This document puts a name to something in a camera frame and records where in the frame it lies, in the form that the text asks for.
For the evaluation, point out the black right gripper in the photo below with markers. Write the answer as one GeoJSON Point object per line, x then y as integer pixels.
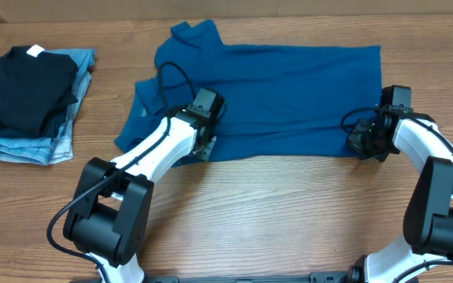
{"type": "Point", "coordinates": [364, 143]}

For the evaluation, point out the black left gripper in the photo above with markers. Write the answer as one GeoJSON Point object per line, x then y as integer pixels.
{"type": "Point", "coordinates": [209, 145]}

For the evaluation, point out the blue polo shirt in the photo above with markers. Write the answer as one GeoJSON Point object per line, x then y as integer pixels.
{"type": "Point", "coordinates": [280, 100]}

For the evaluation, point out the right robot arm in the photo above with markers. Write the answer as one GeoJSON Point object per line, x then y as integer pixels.
{"type": "Point", "coordinates": [427, 238]}

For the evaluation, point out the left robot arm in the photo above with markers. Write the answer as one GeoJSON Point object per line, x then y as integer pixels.
{"type": "Point", "coordinates": [111, 206]}

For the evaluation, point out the folded dark blue garment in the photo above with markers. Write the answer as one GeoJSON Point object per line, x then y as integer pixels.
{"type": "Point", "coordinates": [27, 118]}

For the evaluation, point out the folded light blue jeans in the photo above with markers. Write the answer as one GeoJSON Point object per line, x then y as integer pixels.
{"type": "Point", "coordinates": [46, 151]}

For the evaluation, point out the folded black shirt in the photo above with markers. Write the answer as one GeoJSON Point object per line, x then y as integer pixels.
{"type": "Point", "coordinates": [46, 76]}

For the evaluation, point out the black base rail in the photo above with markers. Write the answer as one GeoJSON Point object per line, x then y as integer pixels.
{"type": "Point", "coordinates": [314, 277]}

